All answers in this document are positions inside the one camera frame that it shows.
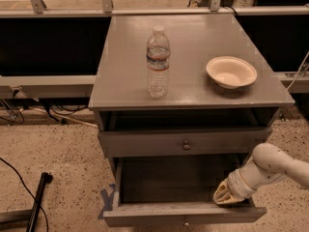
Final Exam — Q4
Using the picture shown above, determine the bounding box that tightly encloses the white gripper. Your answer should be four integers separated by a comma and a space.
213, 169, 256, 205

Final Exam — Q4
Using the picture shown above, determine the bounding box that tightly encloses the grey drawer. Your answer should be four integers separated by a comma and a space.
98, 127, 271, 158
103, 154, 267, 227

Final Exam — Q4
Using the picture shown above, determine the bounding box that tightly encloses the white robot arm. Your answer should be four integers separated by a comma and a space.
213, 143, 309, 205

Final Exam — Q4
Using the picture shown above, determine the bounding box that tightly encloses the grey top drawer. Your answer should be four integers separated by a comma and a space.
98, 127, 271, 158

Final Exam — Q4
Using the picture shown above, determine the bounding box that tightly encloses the grey wooden drawer cabinet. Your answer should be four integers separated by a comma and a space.
88, 14, 295, 166

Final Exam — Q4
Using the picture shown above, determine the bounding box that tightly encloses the blue tape cross mark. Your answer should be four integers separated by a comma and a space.
98, 184, 116, 219

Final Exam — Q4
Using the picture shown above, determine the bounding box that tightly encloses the white paper bowl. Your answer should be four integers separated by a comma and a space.
206, 56, 257, 89

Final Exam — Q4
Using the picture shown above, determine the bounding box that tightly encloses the clear plastic water bottle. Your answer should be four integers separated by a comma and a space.
146, 26, 171, 99

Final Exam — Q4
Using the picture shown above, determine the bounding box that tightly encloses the black metal stand leg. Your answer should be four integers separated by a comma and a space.
0, 172, 53, 232

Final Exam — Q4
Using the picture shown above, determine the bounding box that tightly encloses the grey metal railing frame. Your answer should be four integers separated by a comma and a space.
1, 0, 308, 100

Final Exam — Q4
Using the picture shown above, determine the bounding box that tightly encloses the white hanging cable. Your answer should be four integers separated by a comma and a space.
285, 50, 309, 92

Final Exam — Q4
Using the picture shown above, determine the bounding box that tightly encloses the bundle of cables under rail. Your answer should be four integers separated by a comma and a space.
0, 87, 98, 129

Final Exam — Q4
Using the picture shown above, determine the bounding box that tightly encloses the black floor cable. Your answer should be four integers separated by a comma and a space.
0, 158, 50, 232

